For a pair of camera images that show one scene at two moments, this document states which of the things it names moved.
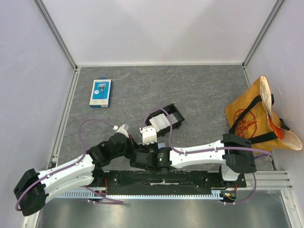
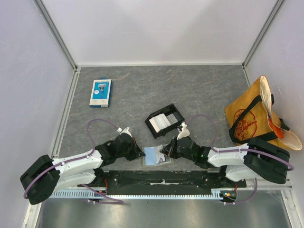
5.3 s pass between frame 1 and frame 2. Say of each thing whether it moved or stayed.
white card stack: stayed
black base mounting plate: stayed
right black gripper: moved
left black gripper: stayed
